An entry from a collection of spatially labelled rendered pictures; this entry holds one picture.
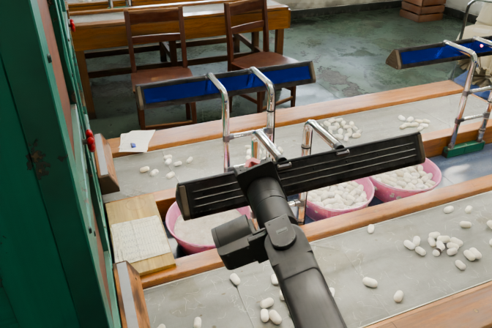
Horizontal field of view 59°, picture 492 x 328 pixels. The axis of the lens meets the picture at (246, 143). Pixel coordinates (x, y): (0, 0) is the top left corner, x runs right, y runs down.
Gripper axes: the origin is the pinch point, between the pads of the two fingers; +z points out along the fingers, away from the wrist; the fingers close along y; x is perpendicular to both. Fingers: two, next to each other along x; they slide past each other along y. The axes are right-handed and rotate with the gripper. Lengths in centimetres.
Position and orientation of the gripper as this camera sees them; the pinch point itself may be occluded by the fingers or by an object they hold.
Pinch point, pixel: (251, 162)
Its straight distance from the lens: 81.8
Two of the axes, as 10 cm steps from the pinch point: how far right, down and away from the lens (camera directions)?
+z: -2.2, -4.9, 8.5
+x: 9.2, -3.9, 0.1
